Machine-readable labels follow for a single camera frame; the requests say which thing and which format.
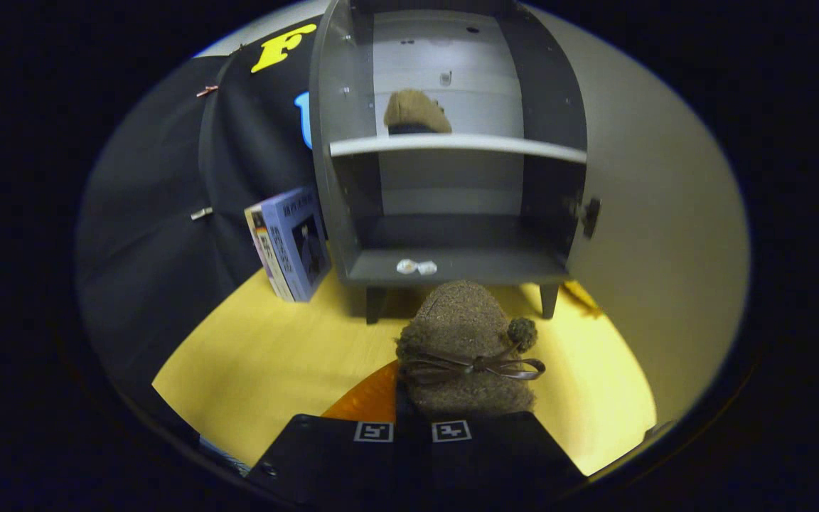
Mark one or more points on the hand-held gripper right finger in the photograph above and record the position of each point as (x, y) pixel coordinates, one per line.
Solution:
(495, 455)

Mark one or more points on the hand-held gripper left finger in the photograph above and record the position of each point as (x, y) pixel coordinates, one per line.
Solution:
(331, 455)

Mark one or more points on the brown fuzzy shoe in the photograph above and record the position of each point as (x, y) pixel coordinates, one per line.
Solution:
(413, 110)
(459, 320)

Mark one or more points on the grey shoe cabinet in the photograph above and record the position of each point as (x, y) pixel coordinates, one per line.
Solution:
(495, 267)

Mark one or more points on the pale blue printed card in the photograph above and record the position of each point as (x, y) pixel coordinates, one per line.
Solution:
(228, 459)

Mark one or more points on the small white packet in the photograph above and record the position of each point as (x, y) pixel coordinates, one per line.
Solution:
(416, 267)

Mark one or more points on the blue book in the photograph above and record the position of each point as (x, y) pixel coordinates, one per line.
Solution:
(296, 242)

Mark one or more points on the silver cloth clip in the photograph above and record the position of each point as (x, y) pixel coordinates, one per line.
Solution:
(201, 213)

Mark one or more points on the black backdrop cloth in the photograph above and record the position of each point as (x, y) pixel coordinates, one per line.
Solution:
(146, 235)

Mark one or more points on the pink cloth clip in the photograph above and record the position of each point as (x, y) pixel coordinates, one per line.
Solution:
(207, 90)

